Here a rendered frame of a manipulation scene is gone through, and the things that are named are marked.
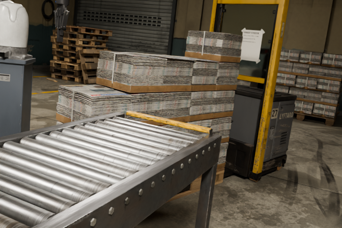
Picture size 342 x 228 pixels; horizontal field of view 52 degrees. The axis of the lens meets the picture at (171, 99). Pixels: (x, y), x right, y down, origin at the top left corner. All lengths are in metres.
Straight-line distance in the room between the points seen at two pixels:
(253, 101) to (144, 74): 1.48
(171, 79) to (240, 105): 1.25
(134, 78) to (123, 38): 8.18
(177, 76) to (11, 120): 1.12
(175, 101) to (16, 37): 1.13
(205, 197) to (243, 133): 2.00
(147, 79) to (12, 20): 0.85
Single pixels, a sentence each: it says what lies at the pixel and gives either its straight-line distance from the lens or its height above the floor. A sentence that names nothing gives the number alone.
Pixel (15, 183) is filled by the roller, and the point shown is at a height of 0.80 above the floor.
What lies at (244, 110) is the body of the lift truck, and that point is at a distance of 3.50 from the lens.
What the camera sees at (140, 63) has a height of 1.02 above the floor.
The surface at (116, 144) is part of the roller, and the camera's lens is 1.27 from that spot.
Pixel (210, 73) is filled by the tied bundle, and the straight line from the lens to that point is 2.73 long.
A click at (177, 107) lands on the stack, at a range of 2.51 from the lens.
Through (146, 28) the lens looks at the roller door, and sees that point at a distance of 9.94.
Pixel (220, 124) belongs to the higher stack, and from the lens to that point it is 2.97.
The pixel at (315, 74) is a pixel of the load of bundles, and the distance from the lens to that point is 7.02.
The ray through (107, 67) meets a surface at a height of 0.96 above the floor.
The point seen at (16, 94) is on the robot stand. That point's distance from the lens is 1.93.
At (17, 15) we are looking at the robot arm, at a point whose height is 1.22.
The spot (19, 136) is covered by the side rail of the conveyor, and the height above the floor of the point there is 0.80.
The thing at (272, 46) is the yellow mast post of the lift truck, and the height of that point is 1.24.
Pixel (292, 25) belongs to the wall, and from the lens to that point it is 8.75.
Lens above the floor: 1.17
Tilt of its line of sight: 9 degrees down
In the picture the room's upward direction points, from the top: 7 degrees clockwise
